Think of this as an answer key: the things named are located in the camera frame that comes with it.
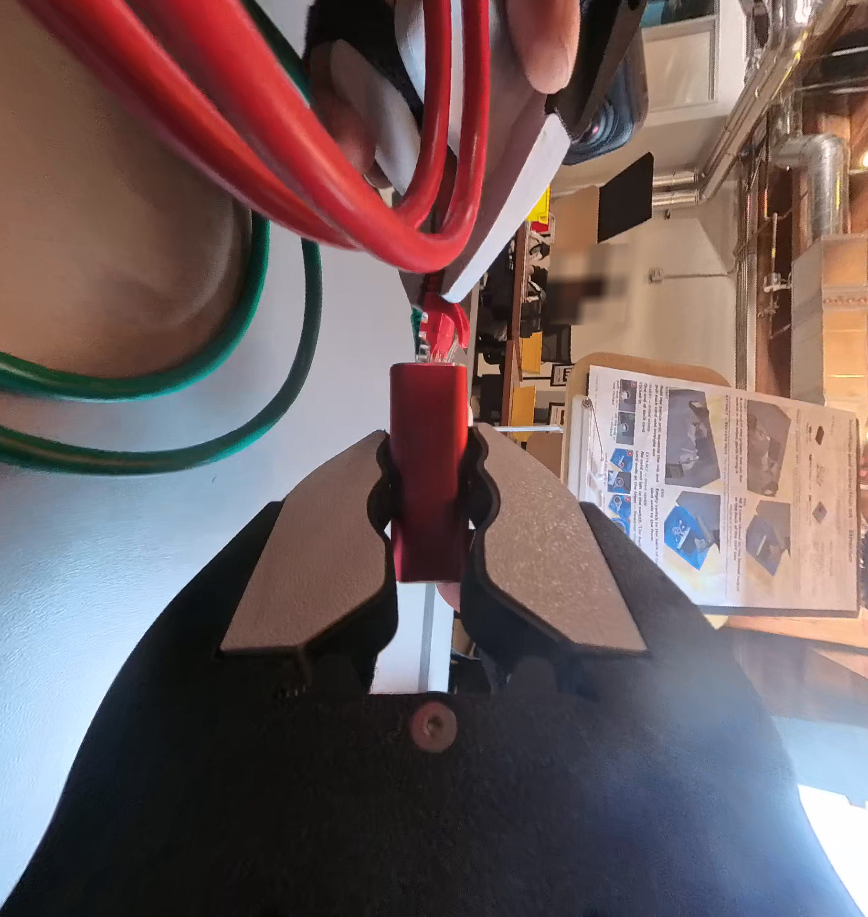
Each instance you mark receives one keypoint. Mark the round silver duct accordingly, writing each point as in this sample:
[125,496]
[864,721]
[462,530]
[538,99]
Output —
[817,179]

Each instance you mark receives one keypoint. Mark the yellow plastic bin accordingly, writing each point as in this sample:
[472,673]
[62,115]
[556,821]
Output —
[540,208]

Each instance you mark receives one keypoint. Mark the silver pipes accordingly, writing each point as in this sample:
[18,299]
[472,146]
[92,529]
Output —
[756,86]

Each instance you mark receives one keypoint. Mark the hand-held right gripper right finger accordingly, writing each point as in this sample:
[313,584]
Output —
[548,566]

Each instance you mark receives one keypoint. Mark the brown wooden desk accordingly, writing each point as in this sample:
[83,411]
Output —
[518,322]

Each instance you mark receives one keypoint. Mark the white cabinet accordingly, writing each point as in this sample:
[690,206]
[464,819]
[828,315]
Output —
[692,107]

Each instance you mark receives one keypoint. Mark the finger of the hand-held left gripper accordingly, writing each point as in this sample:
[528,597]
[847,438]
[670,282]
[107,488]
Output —
[509,165]

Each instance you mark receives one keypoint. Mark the printed instruction sheet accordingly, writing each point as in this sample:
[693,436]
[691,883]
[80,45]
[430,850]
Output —
[720,487]

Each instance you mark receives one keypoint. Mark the person's right hand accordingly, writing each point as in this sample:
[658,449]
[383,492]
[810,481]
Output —
[448,594]

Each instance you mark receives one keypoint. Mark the metal wall conduit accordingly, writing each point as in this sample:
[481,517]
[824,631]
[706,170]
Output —
[692,274]

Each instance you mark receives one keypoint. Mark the rectangular metal duct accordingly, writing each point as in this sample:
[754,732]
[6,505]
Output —
[831,322]

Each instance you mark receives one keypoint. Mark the red ethernet splitter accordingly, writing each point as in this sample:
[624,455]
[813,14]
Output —
[428,465]

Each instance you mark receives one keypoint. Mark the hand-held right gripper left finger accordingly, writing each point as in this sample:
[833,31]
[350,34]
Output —
[312,566]

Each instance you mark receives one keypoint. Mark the person's left hand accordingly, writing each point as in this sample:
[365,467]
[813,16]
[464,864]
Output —
[545,43]

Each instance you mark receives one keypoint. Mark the document stand with white base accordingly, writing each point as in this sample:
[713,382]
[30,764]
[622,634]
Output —
[642,360]

